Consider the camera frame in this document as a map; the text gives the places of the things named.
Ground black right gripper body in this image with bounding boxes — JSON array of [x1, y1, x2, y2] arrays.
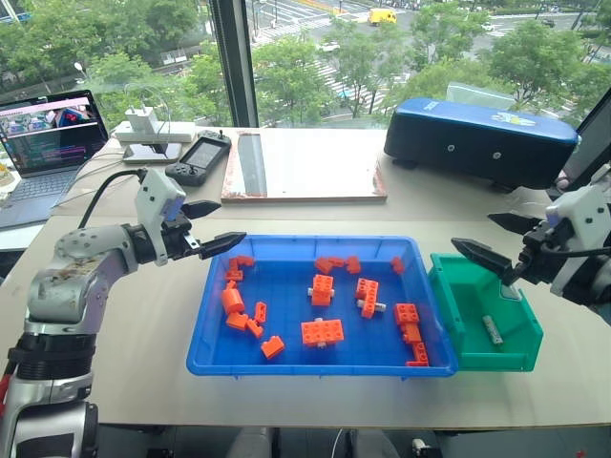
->
[[499, 220, 576, 287]]

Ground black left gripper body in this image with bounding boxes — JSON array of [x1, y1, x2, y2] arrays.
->
[[159, 213, 202, 261]]

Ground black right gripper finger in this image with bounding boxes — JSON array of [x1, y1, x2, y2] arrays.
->
[[450, 237, 516, 279], [487, 212, 541, 235]]

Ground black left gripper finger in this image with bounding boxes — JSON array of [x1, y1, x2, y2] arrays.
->
[[182, 200, 222, 220], [198, 231, 248, 260]]

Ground green plastic bin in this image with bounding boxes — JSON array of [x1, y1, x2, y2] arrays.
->
[[427, 252, 545, 374]]

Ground black handheld game console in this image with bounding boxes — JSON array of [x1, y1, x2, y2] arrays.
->
[[164, 129, 234, 188]]

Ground orange plastic cylindrical part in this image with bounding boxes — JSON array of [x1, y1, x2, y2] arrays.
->
[[220, 281, 246, 317]]

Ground black smartphone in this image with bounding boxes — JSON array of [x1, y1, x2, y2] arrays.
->
[[121, 141, 184, 165]]

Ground white power strip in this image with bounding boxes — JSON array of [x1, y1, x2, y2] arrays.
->
[[114, 119, 198, 145]]

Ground blue and black case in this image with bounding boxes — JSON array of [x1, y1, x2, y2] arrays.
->
[[383, 96, 581, 193]]

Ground white power adapter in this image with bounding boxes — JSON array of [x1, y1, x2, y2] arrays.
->
[[124, 106, 157, 132]]

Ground orange sloped block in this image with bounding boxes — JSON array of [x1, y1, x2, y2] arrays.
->
[[260, 335, 286, 362]]

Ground white board with red edge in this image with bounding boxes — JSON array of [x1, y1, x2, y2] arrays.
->
[[220, 128, 390, 206]]

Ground blue plastic tray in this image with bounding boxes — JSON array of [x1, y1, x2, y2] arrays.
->
[[185, 234, 460, 382]]

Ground grey open laptop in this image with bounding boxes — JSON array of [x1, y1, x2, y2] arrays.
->
[[0, 89, 111, 231]]

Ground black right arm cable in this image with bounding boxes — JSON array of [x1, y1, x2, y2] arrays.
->
[[537, 243, 611, 260]]

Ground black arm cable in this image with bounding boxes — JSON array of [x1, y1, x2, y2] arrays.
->
[[537, 243, 611, 260], [77, 168, 150, 231]]

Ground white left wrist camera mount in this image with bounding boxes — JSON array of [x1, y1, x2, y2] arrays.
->
[[134, 167, 188, 267]]

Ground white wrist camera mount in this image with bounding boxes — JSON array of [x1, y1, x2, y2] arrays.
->
[[543, 163, 611, 298], [134, 167, 188, 267]]

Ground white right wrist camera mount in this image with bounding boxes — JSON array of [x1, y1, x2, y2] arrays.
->
[[543, 163, 611, 298]]

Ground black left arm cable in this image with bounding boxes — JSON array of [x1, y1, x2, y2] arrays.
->
[[77, 168, 150, 231]]

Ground white charging cable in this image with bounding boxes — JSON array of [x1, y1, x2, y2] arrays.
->
[[122, 81, 174, 155]]

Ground dark window frame post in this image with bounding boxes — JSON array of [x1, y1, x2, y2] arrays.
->
[[208, 0, 260, 129]]

